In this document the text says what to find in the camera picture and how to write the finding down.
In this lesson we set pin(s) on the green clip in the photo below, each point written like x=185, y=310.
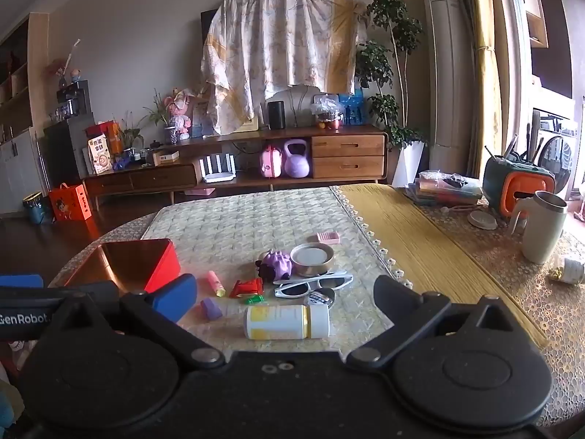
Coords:
x=254, y=300

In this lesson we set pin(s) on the pink case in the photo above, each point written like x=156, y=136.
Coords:
x=271, y=164

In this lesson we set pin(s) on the purple spiky toy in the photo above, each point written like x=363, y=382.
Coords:
x=279, y=263

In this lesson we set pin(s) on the pink yellow tube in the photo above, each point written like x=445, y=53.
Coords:
x=215, y=281

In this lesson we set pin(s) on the red tin box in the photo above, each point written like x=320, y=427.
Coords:
x=151, y=265

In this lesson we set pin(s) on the red snack packet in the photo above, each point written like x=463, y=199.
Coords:
x=247, y=288

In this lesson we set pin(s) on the small white pill bottle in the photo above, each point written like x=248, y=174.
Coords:
x=570, y=270

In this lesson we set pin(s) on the white yellow pill bottle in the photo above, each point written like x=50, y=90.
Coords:
x=279, y=322

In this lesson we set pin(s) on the white round lid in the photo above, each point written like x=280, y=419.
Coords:
x=482, y=219

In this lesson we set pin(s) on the floral cloth cover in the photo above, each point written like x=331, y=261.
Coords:
x=283, y=45

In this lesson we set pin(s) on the blue toy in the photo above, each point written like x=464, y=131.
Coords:
x=122, y=163

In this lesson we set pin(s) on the yellow curtain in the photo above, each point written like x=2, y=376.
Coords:
x=486, y=77

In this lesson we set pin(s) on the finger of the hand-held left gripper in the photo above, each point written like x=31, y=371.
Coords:
x=32, y=315
x=20, y=281

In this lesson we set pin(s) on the white planter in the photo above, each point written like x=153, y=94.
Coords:
x=409, y=164

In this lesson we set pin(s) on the stack of books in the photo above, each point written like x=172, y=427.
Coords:
x=445, y=192

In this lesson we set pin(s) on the black coffee machine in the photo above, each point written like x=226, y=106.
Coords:
x=73, y=98

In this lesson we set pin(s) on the white sunglasses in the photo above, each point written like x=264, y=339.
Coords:
x=292, y=289

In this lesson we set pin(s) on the small figurine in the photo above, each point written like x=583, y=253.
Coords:
x=76, y=76

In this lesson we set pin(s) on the purple kettlebell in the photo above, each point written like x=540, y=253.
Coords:
x=298, y=162

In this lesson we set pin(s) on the red orange gift bag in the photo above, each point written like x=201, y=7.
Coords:
x=109, y=135

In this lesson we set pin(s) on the leafy potted plant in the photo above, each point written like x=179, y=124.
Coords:
x=130, y=137

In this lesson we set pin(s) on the cream mug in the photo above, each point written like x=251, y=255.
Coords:
x=541, y=233

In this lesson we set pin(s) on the pink eraser block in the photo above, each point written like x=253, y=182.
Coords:
x=329, y=238

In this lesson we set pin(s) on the blue framed picture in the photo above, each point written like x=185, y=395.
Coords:
x=201, y=116

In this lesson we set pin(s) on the vase with dried flowers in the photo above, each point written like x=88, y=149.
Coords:
x=61, y=71

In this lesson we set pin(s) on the tall green potted tree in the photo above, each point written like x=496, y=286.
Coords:
x=388, y=55

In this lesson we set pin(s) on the wooden TV cabinet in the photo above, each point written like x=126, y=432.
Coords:
x=347, y=155

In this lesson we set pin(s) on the wooden wall cabinet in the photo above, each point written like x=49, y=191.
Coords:
x=18, y=123

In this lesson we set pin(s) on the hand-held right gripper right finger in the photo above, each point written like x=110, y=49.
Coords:
x=393, y=299

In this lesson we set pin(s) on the black round tin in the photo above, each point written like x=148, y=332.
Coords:
x=322, y=299

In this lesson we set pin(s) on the yellow bamboo table mat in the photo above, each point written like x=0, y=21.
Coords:
x=434, y=247

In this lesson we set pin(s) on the small white box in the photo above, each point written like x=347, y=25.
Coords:
x=165, y=158

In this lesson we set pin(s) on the white router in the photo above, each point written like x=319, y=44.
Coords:
x=219, y=167

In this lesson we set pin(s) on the cream scalloped stand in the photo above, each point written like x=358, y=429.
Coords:
x=301, y=100

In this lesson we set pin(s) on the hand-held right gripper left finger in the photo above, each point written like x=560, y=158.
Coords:
x=176, y=297

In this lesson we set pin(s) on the black television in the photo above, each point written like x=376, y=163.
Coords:
x=208, y=20

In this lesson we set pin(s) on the teal bucket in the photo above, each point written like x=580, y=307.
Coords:
x=35, y=208

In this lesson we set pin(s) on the orange gift box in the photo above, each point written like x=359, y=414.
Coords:
x=71, y=203

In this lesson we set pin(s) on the purple eraser block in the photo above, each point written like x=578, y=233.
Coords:
x=211, y=308

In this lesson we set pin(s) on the round tape roll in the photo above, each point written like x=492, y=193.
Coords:
x=312, y=260

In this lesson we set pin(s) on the potted plant patterned pot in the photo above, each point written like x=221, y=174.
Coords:
x=170, y=132

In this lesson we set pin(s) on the cereal box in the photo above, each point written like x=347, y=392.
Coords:
x=99, y=155

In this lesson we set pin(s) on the black speaker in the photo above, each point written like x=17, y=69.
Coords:
x=276, y=114

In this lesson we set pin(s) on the clear bag of snacks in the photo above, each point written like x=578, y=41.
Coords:
x=327, y=109

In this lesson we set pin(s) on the pink doll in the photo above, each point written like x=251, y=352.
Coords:
x=180, y=114

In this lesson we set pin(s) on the green orange utensil holder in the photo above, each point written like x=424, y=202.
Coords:
x=516, y=187

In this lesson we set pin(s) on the white washing machine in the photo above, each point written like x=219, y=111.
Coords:
x=560, y=151

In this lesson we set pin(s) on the white standing air conditioner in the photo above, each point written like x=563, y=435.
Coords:
x=450, y=77

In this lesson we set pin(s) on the black mini fridge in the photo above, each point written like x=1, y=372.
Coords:
x=68, y=155

